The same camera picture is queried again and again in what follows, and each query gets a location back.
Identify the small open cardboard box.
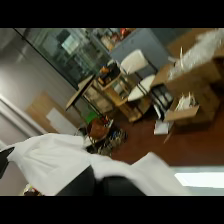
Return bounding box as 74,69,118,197
162,95,201,128

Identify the white chair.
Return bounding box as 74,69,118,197
119,48,158,103

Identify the large cardboard box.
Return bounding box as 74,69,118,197
150,28,224,132

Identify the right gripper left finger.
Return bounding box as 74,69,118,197
55,164,98,197

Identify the white shirt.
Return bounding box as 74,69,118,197
5,132,192,197

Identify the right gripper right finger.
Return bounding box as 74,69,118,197
100,176,148,197

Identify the wooden shelf cart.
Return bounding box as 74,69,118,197
65,64,153,124

